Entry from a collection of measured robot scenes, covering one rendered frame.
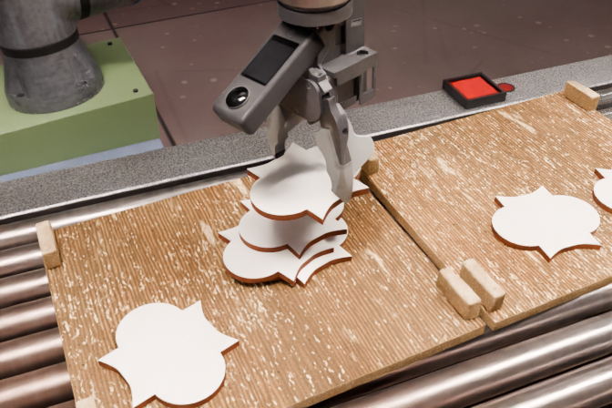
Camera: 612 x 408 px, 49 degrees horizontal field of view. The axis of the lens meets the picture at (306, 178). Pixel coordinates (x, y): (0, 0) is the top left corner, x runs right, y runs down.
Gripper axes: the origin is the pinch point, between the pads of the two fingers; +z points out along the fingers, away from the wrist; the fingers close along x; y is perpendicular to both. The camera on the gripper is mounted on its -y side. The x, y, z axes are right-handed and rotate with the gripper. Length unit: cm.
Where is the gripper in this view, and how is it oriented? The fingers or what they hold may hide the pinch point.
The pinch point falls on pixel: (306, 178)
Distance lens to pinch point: 73.1
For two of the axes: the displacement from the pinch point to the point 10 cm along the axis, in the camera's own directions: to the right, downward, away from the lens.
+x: -6.8, -4.2, 6.0
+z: 0.4, 8.0, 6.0
